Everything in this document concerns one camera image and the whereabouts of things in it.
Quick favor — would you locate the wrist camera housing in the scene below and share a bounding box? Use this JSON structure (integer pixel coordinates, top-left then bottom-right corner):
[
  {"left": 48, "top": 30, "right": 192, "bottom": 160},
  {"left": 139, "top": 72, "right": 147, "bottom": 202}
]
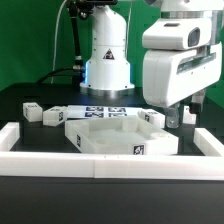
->
[{"left": 142, "top": 18, "right": 212, "bottom": 50}]

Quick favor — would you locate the white U-shaped obstacle fence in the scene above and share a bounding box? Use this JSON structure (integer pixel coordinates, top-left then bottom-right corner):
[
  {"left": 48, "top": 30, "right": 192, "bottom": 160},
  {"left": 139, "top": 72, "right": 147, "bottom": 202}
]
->
[{"left": 0, "top": 122, "right": 224, "bottom": 181}]

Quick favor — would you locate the white cable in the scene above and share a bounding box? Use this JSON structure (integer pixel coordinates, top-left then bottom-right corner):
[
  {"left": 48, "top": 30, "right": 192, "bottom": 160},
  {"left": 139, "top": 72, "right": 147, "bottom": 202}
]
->
[{"left": 50, "top": 0, "right": 69, "bottom": 84}]

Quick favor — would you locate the black cable bundle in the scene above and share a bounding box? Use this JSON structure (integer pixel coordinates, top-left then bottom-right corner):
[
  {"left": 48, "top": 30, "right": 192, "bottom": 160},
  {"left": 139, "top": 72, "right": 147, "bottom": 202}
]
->
[{"left": 35, "top": 3, "right": 86, "bottom": 84}]

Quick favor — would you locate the fiducial marker sheet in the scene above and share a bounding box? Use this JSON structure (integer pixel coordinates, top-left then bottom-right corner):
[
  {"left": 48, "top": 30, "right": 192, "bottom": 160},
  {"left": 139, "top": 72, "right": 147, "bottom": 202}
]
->
[{"left": 67, "top": 105, "right": 140, "bottom": 119}]

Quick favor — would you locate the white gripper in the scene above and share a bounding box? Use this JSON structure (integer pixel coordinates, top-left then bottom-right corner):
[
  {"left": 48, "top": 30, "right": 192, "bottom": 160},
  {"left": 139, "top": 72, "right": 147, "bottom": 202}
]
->
[{"left": 142, "top": 43, "right": 222, "bottom": 128}]

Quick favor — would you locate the white square tabletop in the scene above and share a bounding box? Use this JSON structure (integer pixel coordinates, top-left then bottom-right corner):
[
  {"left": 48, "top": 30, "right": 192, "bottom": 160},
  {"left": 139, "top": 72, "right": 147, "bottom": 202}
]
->
[{"left": 65, "top": 116, "right": 179, "bottom": 155}]

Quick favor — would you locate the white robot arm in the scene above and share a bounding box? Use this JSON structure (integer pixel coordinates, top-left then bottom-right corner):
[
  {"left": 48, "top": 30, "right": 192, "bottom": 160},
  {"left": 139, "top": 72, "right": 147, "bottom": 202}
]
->
[{"left": 71, "top": 0, "right": 224, "bottom": 128}]

